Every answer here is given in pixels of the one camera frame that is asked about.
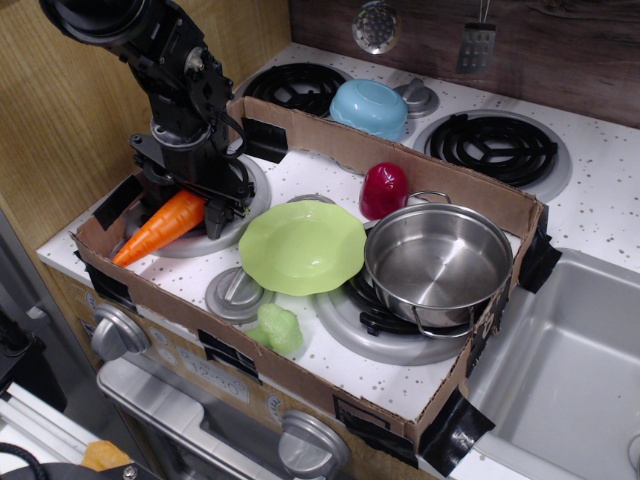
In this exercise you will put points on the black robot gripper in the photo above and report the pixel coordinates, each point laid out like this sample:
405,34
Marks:
201,167

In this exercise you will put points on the orange toy carrot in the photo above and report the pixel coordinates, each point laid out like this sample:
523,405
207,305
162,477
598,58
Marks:
179,215

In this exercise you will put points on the light green plastic plate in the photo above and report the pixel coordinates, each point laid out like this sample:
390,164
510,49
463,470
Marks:
303,248

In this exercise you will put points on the front left stove burner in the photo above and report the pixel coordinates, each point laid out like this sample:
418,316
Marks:
196,243

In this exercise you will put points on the grey centre stove knob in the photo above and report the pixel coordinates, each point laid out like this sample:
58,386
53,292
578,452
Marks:
236,297

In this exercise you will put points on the grey stove knob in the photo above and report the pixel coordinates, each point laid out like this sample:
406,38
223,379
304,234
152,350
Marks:
420,100
236,297

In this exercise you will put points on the left grey oven knob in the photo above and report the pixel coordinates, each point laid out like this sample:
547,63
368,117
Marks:
116,334

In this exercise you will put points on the grey oven knob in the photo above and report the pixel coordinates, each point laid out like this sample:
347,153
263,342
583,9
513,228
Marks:
309,449
116,334

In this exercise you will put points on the green toy broccoli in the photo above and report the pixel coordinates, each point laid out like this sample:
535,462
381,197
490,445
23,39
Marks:
277,329

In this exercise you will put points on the dark red toy pepper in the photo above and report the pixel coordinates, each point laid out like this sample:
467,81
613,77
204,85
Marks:
384,190

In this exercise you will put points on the front right stove burner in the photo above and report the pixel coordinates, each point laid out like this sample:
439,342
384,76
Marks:
355,317

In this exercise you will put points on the light blue plastic bowl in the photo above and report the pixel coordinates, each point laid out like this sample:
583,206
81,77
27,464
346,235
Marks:
370,106

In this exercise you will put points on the grey back stove knob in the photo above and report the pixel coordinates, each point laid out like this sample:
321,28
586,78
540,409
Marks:
420,100

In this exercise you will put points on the hanging metal strainer ladle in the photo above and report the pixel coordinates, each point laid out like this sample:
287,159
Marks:
376,27

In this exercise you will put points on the stainless steel pot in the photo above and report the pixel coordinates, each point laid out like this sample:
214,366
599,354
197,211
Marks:
437,265

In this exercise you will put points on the orange object bottom left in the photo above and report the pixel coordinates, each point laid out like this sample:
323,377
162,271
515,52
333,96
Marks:
103,455

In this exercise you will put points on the right grey oven knob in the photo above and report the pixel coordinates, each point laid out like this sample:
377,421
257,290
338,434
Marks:
309,449

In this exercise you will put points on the brown cardboard fence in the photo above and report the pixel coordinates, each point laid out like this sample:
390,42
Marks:
386,413

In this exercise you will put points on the hanging metal spatula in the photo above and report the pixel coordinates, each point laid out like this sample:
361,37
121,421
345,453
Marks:
477,44

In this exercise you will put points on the back right stove burner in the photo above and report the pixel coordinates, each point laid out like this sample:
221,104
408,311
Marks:
512,148

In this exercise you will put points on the grey sink basin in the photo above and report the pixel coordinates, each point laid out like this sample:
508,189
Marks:
560,381

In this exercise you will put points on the grey oven door handle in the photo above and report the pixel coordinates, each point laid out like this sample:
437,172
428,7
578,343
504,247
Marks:
176,417

